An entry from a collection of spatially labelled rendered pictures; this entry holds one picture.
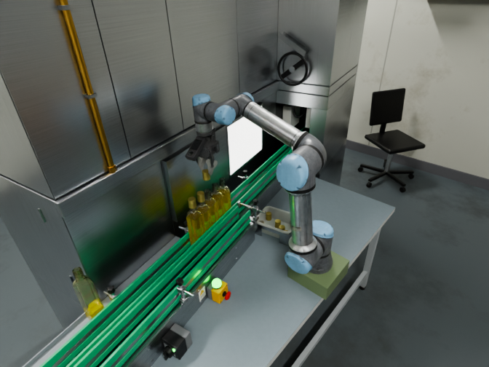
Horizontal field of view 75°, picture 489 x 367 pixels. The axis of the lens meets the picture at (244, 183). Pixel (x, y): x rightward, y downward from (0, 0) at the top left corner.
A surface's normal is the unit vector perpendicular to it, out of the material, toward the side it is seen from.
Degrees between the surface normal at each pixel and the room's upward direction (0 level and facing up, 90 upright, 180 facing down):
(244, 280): 0
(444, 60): 90
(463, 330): 0
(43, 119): 90
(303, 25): 90
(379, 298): 0
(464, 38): 90
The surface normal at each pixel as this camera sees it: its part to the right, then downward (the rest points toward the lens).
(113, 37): 0.86, 0.25
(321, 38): -0.51, 0.47
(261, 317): -0.03, -0.84
